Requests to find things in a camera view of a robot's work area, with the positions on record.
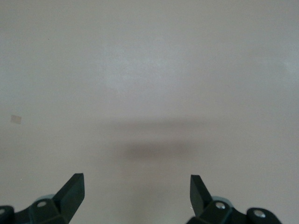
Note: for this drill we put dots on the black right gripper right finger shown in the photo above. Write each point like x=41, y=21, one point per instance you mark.
x=201, y=200

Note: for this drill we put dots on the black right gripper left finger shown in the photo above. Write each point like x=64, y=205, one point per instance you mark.
x=67, y=200

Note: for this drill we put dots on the small brown tape patch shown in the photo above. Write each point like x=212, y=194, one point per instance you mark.
x=16, y=119

